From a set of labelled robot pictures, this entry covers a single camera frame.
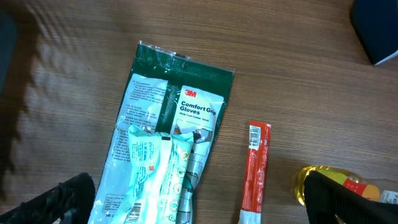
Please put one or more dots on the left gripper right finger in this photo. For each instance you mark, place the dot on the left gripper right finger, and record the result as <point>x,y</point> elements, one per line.
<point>327,201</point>

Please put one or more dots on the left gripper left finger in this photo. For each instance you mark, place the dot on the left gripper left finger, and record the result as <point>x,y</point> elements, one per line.
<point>70,202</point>

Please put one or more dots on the yellow liquid small bottle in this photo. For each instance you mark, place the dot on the yellow liquid small bottle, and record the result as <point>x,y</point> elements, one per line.
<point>377,190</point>

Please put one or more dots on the red stick packet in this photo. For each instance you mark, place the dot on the red stick packet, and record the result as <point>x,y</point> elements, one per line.
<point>256,171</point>

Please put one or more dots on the mint green wipes packet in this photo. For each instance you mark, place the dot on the mint green wipes packet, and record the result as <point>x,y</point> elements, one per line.
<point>158,165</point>

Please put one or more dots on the white barcode scanner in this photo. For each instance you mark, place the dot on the white barcode scanner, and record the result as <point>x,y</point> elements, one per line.
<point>375,23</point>

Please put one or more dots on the grey plastic mesh basket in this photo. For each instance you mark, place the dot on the grey plastic mesh basket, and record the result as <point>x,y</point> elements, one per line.
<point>8,37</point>

